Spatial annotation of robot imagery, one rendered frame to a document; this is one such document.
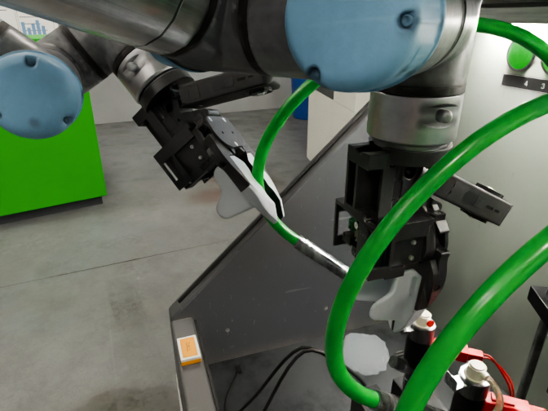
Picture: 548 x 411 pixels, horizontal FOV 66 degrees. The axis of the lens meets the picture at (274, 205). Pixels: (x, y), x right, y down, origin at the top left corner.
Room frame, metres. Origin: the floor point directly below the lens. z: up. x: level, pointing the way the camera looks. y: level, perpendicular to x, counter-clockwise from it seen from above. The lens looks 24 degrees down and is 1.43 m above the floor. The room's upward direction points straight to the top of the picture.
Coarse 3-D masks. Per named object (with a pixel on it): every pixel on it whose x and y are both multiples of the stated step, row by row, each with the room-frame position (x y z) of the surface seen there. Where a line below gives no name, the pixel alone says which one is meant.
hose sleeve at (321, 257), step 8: (304, 240) 0.46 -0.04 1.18; (296, 248) 0.46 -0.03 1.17; (304, 248) 0.45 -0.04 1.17; (312, 248) 0.45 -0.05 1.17; (320, 248) 0.46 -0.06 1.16; (312, 256) 0.45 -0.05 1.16; (320, 256) 0.45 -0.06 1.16; (328, 256) 0.46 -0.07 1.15; (320, 264) 0.45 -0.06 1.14; (328, 264) 0.45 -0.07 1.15; (336, 264) 0.45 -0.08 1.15; (344, 264) 0.46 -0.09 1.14; (336, 272) 0.45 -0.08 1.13; (344, 272) 0.45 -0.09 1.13
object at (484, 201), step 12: (456, 180) 0.36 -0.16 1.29; (444, 192) 0.35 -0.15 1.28; (456, 192) 0.36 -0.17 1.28; (468, 192) 0.36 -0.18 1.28; (480, 192) 0.36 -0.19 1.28; (492, 192) 0.38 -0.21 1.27; (456, 204) 0.36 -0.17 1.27; (468, 204) 0.36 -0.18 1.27; (480, 204) 0.36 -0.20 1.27; (492, 204) 0.37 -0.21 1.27; (504, 204) 0.37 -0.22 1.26; (480, 216) 0.37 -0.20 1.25; (492, 216) 0.37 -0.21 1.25; (504, 216) 0.37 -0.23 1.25
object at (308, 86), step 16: (480, 32) 0.45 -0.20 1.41; (496, 32) 0.44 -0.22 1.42; (512, 32) 0.44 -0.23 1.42; (528, 32) 0.44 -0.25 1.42; (528, 48) 0.44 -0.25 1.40; (544, 48) 0.44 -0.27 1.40; (304, 96) 0.46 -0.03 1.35; (288, 112) 0.46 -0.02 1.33; (272, 128) 0.46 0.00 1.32; (256, 160) 0.46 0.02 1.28; (256, 176) 0.46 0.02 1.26; (272, 224) 0.46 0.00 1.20; (288, 240) 0.46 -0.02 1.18
